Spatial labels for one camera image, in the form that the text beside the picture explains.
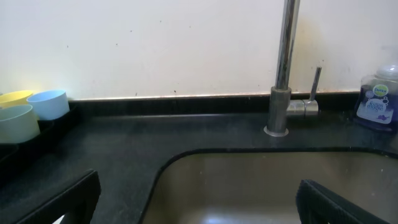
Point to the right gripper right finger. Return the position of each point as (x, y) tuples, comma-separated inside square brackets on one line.
[(326, 208)]

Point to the black tray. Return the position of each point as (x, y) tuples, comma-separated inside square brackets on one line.
[(53, 132)]

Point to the blue cup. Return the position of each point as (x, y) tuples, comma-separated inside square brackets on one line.
[(49, 104)]

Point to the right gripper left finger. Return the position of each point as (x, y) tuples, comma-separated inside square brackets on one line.
[(74, 202)]

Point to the steel tap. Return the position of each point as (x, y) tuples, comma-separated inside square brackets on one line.
[(280, 105)]

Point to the yellow cup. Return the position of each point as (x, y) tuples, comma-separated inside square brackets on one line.
[(14, 97)]

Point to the steel sink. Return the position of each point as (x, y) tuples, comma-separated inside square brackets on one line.
[(248, 186)]

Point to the blue soap bottle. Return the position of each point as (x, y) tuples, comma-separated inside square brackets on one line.
[(376, 109)]

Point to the green cup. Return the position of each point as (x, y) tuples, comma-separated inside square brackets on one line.
[(18, 124)]

